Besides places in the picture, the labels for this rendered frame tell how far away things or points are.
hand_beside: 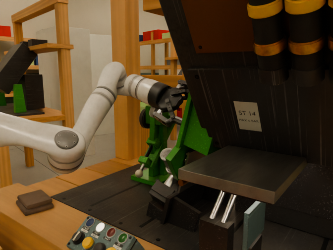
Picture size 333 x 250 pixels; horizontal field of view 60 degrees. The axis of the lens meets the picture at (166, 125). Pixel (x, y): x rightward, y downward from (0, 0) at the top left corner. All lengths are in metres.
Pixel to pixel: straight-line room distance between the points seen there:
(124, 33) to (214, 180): 0.97
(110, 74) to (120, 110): 0.46
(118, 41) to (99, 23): 7.41
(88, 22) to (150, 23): 2.15
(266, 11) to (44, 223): 0.71
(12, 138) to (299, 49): 0.62
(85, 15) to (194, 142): 8.00
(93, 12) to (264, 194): 8.42
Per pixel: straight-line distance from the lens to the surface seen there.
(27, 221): 0.88
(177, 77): 1.24
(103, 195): 0.98
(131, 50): 1.33
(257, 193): 0.44
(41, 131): 0.75
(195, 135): 0.68
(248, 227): 0.57
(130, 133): 1.35
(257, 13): 0.41
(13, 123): 0.77
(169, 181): 0.80
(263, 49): 0.43
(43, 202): 0.92
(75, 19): 8.43
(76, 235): 0.70
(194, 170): 0.48
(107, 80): 0.90
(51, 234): 0.80
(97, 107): 0.84
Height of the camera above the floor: 1.29
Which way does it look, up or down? 10 degrees down
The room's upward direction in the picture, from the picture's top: straight up
